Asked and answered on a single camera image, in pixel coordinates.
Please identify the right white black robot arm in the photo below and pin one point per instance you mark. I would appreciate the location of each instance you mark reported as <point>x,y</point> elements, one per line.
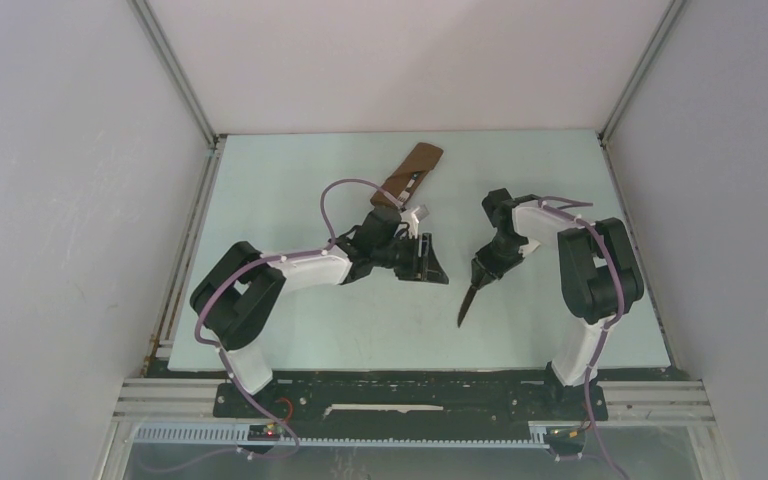
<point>600,278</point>

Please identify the right aluminium corner post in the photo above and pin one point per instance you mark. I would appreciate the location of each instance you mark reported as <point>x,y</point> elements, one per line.
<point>652,50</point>

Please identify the brown wooden knife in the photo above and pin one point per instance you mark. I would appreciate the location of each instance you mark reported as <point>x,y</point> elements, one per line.
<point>466,303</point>

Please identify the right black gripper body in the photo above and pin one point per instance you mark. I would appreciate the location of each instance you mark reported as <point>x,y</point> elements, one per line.
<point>498,255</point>

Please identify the aluminium corner post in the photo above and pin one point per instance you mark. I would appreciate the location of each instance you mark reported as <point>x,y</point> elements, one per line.
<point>652,50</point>
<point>160,43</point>

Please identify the brown cloth napkin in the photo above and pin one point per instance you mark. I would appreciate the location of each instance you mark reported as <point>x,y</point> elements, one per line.
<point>423,157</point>

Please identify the grey cable duct strip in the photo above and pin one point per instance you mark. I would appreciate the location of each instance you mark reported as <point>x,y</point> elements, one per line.
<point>238,435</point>

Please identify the aluminium frame profile front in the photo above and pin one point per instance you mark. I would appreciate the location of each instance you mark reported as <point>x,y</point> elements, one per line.
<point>176,402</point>

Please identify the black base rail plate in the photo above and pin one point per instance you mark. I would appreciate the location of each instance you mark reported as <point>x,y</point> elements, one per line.
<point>415,405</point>

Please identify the left aluminium corner post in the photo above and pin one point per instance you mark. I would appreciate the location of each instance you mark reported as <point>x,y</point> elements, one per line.
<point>160,43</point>

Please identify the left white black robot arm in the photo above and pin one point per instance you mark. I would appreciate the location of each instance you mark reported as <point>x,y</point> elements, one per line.
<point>235,299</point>

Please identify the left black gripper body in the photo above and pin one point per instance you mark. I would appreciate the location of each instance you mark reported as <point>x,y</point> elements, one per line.
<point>400,255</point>

